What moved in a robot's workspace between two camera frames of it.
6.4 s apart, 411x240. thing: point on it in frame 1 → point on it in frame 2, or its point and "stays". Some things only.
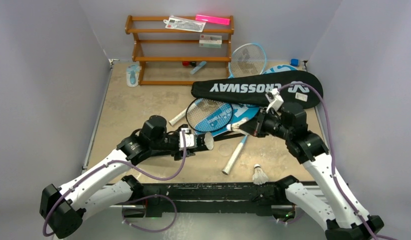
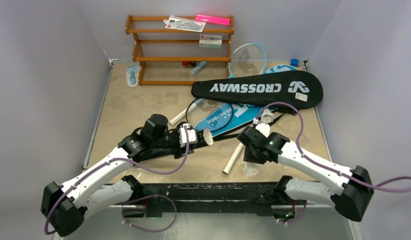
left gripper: x=174 y=151 stays
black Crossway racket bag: x=293 y=86 stays
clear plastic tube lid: x=225 y=149 stays
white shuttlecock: x=259 y=177 → x=251 y=169
